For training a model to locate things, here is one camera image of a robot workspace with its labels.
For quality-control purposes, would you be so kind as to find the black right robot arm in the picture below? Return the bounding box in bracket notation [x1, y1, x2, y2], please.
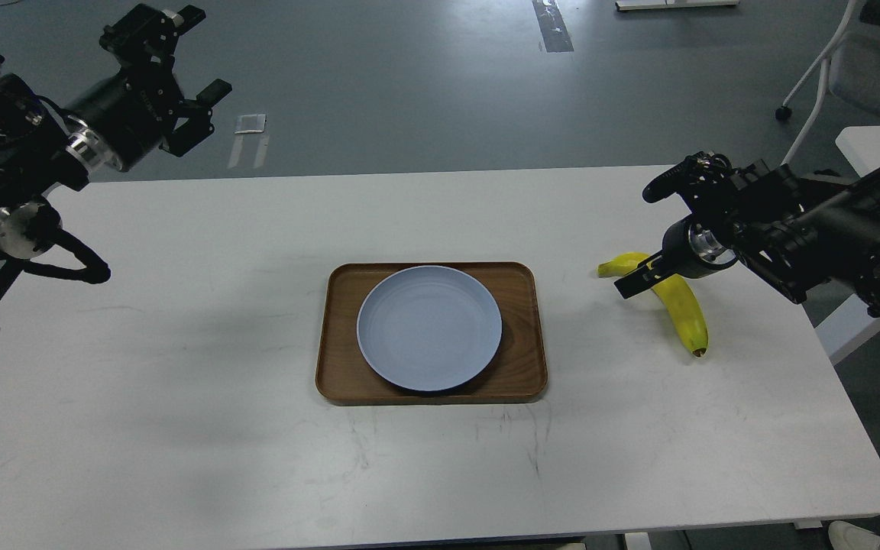
[615, 152, 880, 318]

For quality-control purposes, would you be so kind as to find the brown wooden tray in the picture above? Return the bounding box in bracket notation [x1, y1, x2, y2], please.
[315, 261, 548, 405]

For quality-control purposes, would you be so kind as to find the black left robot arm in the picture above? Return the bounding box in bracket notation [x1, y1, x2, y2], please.
[0, 3, 233, 302]

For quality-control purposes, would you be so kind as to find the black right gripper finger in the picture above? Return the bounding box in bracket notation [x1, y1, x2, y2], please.
[642, 153, 733, 217]
[613, 258, 671, 299]

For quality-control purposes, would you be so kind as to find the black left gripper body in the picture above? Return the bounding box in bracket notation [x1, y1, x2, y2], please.
[64, 65, 186, 172]

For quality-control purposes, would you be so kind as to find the light blue plate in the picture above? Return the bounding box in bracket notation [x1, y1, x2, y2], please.
[356, 265, 503, 393]

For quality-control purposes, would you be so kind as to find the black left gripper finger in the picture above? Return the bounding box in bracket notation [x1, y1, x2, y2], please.
[161, 78, 233, 157]
[100, 3, 206, 73]

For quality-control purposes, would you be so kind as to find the yellow banana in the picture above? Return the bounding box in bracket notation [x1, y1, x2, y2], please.
[597, 251, 709, 358]

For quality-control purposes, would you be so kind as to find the white office chair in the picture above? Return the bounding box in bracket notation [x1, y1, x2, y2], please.
[775, 1, 880, 164]

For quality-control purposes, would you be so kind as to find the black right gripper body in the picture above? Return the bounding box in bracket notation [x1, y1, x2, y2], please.
[661, 215, 738, 279]

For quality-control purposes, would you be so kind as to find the white shoe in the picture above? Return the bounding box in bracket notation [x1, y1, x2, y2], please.
[827, 521, 880, 549]

